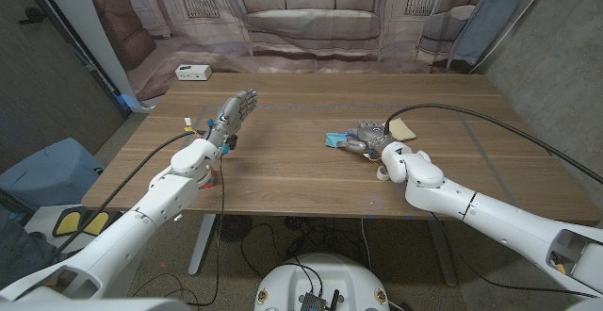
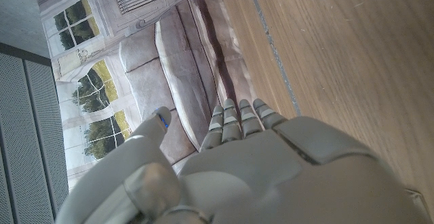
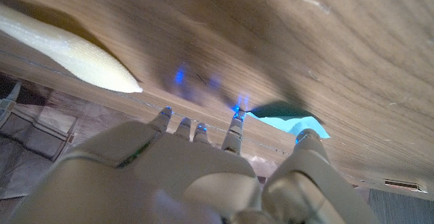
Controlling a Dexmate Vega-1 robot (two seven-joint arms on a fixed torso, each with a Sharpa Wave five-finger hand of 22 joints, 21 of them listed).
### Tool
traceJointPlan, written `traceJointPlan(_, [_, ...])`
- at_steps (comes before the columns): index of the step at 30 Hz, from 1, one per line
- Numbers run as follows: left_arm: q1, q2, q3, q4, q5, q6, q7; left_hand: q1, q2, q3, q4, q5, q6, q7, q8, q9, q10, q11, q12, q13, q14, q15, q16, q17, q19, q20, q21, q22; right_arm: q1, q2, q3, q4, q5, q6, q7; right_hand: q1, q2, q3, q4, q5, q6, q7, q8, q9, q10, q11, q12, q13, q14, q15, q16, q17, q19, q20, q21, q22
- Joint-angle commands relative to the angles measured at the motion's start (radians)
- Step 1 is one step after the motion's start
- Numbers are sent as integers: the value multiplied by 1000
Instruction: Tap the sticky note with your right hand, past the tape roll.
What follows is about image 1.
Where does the black door handle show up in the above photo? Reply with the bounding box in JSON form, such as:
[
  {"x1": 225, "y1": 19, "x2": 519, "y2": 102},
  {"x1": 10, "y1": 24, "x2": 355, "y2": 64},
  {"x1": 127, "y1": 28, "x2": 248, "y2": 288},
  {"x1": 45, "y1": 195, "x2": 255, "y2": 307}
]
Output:
[{"x1": 18, "y1": 8, "x2": 48, "y2": 25}]

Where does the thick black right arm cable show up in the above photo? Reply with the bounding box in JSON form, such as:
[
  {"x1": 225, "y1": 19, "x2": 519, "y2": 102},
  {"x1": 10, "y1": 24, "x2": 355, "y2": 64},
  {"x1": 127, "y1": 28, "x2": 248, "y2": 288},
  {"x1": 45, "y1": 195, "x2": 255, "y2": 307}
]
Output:
[{"x1": 383, "y1": 103, "x2": 603, "y2": 185}]

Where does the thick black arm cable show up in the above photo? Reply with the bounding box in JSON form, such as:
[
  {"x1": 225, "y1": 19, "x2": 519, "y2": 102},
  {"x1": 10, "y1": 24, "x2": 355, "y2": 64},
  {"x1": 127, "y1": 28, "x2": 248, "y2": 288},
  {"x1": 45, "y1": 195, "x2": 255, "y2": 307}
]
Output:
[
  {"x1": 46, "y1": 131, "x2": 204, "y2": 260},
  {"x1": 383, "y1": 103, "x2": 603, "y2": 185}
]

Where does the small blue cloth piece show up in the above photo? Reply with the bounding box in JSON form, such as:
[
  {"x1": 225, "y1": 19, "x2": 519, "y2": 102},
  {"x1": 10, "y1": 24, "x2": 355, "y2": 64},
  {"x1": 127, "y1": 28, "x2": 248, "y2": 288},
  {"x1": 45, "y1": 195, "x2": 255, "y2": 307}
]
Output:
[{"x1": 324, "y1": 132, "x2": 350, "y2": 149}]

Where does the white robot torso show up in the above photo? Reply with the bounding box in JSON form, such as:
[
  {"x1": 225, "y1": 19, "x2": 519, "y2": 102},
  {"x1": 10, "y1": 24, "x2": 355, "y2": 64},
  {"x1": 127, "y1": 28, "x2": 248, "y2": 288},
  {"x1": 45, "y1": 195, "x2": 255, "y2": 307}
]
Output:
[{"x1": 253, "y1": 253, "x2": 391, "y2": 311}]

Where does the black electronics module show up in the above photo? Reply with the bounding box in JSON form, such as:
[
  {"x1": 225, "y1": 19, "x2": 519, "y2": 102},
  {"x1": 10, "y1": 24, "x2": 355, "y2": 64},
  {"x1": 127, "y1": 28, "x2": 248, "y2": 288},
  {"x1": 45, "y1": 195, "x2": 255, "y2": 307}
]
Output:
[{"x1": 299, "y1": 289, "x2": 341, "y2": 311}]

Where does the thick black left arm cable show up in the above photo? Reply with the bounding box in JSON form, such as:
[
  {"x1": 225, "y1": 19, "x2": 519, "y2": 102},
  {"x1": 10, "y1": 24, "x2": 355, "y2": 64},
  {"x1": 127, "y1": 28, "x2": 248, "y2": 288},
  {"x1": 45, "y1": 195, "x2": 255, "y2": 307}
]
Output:
[{"x1": 46, "y1": 131, "x2": 204, "y2": 260}]

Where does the grey table leg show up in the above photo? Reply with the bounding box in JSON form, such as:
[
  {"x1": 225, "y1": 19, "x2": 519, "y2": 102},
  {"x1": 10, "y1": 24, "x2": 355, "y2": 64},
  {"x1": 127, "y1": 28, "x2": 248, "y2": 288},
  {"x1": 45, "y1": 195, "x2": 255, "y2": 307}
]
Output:
[{"x1": 426, "y1": 219, "x2": 458, "y2": 287}]

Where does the thin black hanging cable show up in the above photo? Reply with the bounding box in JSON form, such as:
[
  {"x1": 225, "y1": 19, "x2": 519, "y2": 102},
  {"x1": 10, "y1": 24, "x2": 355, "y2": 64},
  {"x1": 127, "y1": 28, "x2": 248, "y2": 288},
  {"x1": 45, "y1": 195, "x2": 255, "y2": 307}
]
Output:
[{"x1": 131, "y1": 153, "x2": 226, "y2": 307}]

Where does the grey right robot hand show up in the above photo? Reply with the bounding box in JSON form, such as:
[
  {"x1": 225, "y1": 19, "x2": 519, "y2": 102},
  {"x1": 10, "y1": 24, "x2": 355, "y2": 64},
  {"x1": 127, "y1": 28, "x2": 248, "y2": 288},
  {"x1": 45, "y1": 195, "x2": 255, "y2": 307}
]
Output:
[{"x1": 336, "y1": 120, "x2": 399, "y2": 159}]

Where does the pale yellow sponge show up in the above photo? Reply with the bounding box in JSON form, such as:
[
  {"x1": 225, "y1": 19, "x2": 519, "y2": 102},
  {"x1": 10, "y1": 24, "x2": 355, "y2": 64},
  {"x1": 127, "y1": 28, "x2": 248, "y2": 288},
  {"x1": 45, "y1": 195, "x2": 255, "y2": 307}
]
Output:
[{"x1": 388, "y1": 117, "x2": 418, "y2": 142}]

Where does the black floor fan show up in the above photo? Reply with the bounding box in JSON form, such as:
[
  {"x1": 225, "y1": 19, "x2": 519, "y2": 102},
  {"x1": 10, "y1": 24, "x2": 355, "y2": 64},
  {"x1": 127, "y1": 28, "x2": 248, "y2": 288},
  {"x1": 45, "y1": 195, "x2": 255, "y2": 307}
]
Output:
[{"x1": 214, "y1": 214, "x2": 254, "y2": 244}]

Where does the yellow black-rimmed pad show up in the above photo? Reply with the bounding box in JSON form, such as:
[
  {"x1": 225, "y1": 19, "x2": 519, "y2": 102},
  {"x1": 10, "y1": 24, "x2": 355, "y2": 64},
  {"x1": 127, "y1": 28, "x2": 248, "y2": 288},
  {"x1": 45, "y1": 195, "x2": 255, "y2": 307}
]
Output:
[
  {"x1": 82, "y1": 210, "x2": 112, "y2": 236},
  {"x1": 52, "y1": 209, "x2": 82, "y2": 237}
]

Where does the colourful toy block stack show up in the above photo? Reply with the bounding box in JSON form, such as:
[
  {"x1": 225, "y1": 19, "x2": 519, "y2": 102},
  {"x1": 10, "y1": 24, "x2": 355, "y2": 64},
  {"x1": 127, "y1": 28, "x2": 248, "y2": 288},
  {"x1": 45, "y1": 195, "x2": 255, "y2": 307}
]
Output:
[{"x1": 200, "y1": 164, "x2": 219, "y2": 189}]

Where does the white table leg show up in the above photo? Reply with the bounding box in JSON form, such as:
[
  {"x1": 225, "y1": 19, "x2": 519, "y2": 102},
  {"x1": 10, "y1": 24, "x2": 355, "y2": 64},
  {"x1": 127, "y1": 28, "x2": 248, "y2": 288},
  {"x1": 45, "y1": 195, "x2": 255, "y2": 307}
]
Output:
[{"x1": 187, "y1": 214, "x2": 216, "y2": 276}]

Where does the printed sofa backdrop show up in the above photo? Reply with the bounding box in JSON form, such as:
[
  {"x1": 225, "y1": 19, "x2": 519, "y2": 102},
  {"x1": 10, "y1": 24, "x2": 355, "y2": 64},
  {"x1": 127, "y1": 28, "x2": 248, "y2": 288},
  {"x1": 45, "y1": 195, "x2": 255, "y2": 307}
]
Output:
[{"x1": 82, "y1": 0, "x2": 543, "y2": 103}]

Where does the blue-grey plastic bin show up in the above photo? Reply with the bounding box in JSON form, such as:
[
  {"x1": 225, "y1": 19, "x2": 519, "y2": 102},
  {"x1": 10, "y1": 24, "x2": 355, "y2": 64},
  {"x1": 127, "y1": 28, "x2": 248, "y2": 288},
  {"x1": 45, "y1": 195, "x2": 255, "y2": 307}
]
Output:
[{"x1": 0, "y1": 137, "x2": 105, "y2": 211}]

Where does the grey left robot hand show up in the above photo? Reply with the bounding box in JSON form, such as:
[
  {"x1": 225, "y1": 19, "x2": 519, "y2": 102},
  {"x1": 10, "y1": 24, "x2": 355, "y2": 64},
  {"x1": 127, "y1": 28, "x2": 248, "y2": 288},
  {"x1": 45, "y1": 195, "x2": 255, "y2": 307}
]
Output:
[{"x1": 202, "y1": 89, "x2": 259, "y2": 152}]

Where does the white power box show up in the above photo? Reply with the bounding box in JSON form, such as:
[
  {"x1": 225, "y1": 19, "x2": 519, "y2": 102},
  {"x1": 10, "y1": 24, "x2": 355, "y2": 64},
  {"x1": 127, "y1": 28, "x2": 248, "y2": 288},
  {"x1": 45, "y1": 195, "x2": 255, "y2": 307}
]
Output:
[{"x1": 174, "y1": 63, "x2": 213, "y2": 82}]

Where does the dark grey cloth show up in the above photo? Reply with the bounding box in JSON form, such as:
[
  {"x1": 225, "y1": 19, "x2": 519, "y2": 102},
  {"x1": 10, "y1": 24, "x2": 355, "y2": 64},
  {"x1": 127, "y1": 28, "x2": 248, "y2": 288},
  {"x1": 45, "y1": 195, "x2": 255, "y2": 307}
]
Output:
[{"x1": 0, "y1": 206, "x2": 51, "y2": 282}]

